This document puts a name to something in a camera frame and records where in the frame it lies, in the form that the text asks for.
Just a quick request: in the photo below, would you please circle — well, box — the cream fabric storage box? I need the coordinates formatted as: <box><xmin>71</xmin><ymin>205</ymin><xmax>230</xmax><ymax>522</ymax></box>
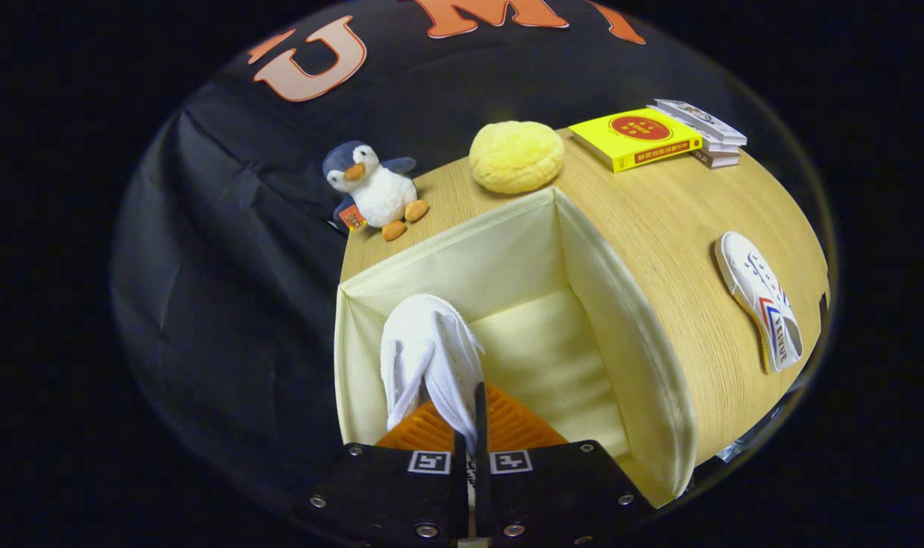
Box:
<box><xmin>333</xmin><ymin>187</ymin><xmax>699</xmax><ymax>509</ymax></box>

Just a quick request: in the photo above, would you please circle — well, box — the white canvas shoe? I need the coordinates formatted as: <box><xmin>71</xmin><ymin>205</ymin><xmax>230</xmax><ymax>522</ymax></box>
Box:
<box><xmin>715</xmin><ymin>231</ymin><xmax>804</xmax><ymax>374</ymax></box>
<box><xmin>379</xmin><ymin>295</ymin><xmax>486</xmax><ymax>457</ymax></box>

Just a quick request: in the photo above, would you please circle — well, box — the yellow book with red circle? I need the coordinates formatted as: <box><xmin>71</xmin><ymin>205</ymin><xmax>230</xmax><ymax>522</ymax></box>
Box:
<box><xmin>568</xmin><ymin>107</ymin><xmax>704</xmax><ymax>174</ymax></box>

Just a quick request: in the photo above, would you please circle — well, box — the penguin plush toy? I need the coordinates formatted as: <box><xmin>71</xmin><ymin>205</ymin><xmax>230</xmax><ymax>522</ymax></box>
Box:
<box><xmin>323</xmin><ymin>141</ymin><xmax>430</xmax><ymax>242</ymax></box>

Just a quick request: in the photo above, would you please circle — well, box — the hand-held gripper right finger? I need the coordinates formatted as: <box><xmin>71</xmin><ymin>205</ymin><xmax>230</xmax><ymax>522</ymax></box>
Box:
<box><xmin>473</xmin><ymin>382</ymin><xmax>657</xmax><ymax>548</ymax></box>

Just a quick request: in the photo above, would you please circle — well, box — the round yellow plush cushion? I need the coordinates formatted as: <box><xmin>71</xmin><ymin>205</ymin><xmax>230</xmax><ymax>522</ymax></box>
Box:
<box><xmin>469</xmin><ymin>121</ymin><xmax>566</xmax><ymax>195</ymax></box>

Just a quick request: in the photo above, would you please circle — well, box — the black backdrop cloth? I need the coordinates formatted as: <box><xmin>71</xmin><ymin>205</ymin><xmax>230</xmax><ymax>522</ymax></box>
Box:
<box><xmin>110</xmin><ymin>0</ymin><xmax>813</xmax><ymax>503</ymax></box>

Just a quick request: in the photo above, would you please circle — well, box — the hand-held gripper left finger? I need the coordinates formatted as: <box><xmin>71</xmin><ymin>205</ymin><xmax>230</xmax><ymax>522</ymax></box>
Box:
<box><xmin>295</xmin><ymin>396</ymin><xmax>470</xmax><ymax>548</ymax></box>

